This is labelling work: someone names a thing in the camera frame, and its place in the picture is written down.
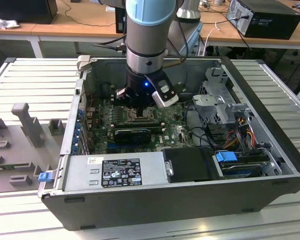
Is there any metal socket cover frame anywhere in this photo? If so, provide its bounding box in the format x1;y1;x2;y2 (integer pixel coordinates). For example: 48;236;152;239
126;109;158;122

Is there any black RAM slot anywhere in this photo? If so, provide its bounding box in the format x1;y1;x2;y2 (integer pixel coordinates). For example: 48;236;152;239
112;120;161;126
113;125;165;133

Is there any CPU socket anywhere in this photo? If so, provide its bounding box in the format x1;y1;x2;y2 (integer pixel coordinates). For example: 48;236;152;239
126;107;159;123

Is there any low-profile graphics card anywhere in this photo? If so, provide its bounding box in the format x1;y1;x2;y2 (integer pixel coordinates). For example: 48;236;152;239
114;128;153;145

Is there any green motherboard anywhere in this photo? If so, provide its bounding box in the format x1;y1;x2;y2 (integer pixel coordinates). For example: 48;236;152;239
89;96;200;155

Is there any grey metal drive cage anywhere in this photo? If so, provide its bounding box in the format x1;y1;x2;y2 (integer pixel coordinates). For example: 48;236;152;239
191;66;252;127

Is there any small black tower device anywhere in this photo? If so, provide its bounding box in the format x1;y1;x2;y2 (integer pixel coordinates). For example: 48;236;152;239
114;6;128;35

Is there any pale blue teach pendant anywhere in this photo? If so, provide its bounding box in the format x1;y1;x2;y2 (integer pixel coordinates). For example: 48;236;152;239
182;22;204;56

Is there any black plastic shroud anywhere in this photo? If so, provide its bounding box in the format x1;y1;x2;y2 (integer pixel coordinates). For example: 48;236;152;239
161;146;217;183

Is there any grey power supply unit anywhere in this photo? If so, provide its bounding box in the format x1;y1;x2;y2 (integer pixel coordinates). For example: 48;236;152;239
61;150;171;193

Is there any blue disk carrier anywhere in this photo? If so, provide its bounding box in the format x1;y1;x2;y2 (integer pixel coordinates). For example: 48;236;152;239
214;151;239;166

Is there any black open PC case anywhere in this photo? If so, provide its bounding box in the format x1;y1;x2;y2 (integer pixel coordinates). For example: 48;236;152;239
37;55;300;232

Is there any blue plastic latch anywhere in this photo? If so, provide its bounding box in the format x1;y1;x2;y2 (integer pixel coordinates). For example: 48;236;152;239
38;171;53;183

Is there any grey parts rack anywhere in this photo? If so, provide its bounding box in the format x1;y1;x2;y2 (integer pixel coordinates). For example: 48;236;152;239
0;102;68;194

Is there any hard disk drive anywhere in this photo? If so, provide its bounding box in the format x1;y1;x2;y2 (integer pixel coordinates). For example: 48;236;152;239
221;162;263;179

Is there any large black box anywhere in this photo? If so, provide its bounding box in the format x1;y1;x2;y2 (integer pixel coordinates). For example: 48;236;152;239
0;0;59;25

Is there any crumpled white paper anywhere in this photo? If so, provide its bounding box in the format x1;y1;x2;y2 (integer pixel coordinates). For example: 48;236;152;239
0;13;21;30

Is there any black desktop computer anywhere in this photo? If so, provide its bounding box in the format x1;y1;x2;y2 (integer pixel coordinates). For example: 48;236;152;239
226;0;300;41

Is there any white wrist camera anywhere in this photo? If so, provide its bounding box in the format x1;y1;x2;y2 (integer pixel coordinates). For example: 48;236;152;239
151;79;180;109

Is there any grey case handle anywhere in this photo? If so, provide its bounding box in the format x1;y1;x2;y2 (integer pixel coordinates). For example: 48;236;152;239
75;54;91;74

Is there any white cable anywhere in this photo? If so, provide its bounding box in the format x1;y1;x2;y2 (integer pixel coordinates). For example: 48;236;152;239
203;21;222;56

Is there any coloured wire bundle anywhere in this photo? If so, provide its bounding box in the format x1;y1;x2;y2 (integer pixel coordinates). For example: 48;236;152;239
224;124;256;149

